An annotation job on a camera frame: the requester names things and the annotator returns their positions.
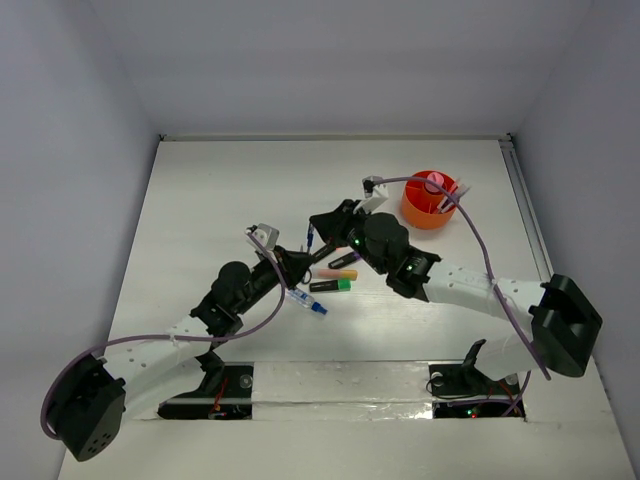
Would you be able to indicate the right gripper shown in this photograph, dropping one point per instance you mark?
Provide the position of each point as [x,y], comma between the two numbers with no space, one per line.
[332,225]

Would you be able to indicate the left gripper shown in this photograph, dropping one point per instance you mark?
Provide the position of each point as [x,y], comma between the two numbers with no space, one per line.
[282,260]

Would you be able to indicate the blue grip ballpoint pen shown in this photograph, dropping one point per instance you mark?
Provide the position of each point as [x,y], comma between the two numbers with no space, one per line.
[309,238]

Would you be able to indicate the blue cap glue bottle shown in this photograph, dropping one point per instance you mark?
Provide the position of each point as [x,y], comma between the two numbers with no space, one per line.
[306,301]

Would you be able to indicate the blue gel pen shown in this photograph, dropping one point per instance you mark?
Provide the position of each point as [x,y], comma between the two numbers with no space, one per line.
[457,191]
[460,192]

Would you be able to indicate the pink gel pen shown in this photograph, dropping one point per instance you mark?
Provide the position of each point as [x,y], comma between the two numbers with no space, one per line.
[446,201]

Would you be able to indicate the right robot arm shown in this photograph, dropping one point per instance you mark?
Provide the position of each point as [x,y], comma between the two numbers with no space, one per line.
[420,275]

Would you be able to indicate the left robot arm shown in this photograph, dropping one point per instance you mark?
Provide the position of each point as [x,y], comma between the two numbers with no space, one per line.
[105,386]

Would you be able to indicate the orange cap highlighter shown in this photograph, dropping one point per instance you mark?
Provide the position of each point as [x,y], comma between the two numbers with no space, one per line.
[323,252]

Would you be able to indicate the purple cap highlighter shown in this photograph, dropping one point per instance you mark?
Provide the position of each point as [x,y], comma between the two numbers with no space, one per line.
[344,261]

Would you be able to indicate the green cap highlighter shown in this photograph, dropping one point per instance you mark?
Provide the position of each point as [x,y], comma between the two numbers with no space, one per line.
[336,285]

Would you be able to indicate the yellow cap translucent highlighter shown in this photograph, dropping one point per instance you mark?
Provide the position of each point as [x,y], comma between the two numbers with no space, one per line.
[348,274]

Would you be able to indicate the orange round organizer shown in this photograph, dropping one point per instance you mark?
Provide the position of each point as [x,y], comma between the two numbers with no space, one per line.
[425,207]

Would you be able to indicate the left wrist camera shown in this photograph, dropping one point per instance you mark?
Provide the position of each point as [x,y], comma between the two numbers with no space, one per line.
[262,236]

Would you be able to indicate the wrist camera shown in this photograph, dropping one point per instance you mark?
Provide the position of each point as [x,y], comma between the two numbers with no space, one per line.
[375,194]
[262,236]

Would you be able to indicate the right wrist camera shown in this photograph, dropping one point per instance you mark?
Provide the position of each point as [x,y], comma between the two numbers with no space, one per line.
[375,194]

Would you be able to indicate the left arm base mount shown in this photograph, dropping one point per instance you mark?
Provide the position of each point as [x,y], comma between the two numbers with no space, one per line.
[224,394]

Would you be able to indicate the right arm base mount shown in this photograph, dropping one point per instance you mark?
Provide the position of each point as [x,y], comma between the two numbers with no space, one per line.
[460,391]

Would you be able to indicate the aluminium side rail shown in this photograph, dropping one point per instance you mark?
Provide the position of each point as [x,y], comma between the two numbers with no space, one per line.
[537,240]

